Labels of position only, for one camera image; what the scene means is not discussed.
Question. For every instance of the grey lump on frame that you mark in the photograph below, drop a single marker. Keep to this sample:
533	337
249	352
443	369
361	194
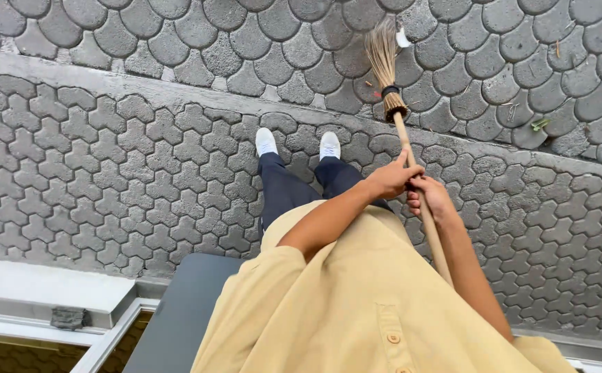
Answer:
69	318

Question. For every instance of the white left shoe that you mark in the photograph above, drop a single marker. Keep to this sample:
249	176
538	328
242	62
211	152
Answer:
266	141

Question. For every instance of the green leaf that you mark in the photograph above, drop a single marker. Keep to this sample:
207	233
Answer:
540	124

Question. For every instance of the white litter scrap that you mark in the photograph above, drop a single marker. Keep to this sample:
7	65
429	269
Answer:
402	37

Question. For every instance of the person's right fingers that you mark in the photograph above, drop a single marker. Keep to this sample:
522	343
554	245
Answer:
413	198

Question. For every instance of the beige button shirt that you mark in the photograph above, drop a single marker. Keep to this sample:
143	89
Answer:
353	305

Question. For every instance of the white right shoe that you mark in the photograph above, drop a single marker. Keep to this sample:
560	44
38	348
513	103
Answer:
330	145

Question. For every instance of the person's right hand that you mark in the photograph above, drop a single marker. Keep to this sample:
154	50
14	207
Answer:
434	199

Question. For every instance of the white metal frame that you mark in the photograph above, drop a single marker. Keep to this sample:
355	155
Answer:
47	290

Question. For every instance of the dark grey flat panel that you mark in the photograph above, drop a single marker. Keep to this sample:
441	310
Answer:
182	316

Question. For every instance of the person's left hand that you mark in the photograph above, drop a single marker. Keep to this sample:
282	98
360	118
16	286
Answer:
390	179

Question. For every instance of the dark blue trousers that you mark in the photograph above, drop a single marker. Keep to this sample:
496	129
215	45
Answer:
283	189

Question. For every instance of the white shoe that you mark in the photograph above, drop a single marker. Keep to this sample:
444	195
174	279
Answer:
266	141
330	145

